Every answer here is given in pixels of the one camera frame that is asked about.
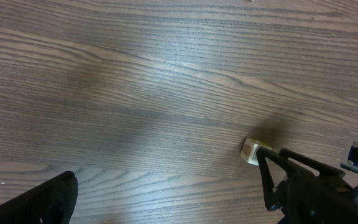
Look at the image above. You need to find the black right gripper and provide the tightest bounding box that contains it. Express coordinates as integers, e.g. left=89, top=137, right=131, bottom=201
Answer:
left=256, top=147, right=358, bottom=224

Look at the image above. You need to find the green B letter block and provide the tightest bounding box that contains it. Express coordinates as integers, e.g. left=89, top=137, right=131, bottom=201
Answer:
left=240, top=138, right=272, bottom=166

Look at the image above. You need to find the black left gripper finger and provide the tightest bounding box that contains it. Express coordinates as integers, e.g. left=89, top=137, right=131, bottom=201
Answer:
left=0, top=171, right=78, bottom=224

